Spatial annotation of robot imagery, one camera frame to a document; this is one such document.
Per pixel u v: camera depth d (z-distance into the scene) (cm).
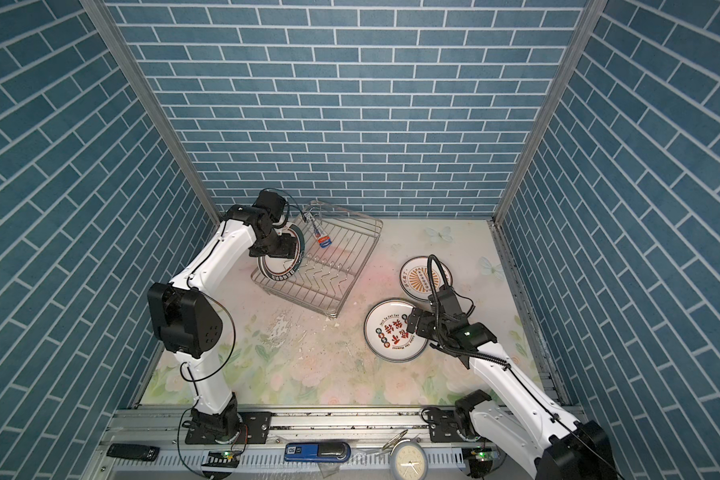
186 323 49
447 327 62
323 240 112
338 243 111
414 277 101
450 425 74
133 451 68
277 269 97
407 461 67
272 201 72
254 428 73
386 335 89
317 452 67
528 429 45
